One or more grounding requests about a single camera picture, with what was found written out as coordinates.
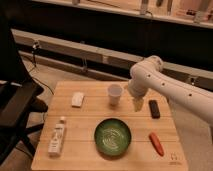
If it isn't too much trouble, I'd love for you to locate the black rectangular device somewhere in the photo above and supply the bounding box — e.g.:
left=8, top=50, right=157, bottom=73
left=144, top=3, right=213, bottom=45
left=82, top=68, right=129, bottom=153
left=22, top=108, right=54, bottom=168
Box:
left=149, top=100, right=160, bottom=119

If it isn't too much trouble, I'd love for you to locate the black floor cable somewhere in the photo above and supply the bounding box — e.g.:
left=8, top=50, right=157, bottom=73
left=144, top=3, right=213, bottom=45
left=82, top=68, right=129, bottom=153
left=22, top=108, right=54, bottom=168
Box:
left=20, top=43, right=55, bottom=96

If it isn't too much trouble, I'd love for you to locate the white computer mouse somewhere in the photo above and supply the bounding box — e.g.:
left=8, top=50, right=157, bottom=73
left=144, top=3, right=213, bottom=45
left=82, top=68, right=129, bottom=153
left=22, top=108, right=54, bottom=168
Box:
left=71, top=92, right=84, bottom=107

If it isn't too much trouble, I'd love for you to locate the green ceramic bowl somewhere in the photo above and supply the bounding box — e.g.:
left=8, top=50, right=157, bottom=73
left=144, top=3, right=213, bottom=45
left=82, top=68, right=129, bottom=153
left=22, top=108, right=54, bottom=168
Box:
left=94, top=118, right=132, bottom=157

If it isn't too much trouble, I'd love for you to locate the white tube bottle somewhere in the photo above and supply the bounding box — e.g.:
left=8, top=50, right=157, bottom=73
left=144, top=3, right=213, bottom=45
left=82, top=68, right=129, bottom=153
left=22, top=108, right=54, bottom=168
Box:
left=48, top=116, right=66, bottom=157

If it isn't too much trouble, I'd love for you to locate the orange carrot toy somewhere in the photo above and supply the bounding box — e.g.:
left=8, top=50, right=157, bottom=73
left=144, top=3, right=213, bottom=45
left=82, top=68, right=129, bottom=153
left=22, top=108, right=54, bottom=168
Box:
left=149, top=132, right=164, bottom=156

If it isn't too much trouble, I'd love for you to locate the black office chair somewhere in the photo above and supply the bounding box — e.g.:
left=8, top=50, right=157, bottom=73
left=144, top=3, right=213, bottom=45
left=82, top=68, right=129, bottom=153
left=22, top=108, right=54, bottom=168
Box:
left=0, top=11, right=48, bottom=165

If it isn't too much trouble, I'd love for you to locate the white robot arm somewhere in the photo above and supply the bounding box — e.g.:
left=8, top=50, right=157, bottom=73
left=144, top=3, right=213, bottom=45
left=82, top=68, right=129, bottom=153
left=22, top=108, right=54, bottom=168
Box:
left=128, top=55, right=213, bottom=126

